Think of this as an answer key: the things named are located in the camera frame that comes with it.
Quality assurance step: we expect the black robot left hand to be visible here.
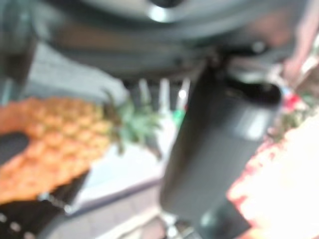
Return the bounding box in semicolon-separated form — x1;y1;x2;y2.
0;0;310;239

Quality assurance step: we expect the small green object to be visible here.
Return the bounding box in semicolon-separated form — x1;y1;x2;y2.
173;109;187;125

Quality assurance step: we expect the white flat tray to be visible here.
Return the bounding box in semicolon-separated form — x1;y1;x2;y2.
72;117;179;216

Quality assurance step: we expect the red and white floral cloth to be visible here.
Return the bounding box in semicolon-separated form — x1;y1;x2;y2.
226;84;319;239

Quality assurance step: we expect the orange pineapple with green crown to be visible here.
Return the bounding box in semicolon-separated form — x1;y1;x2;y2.
0;94;165;205

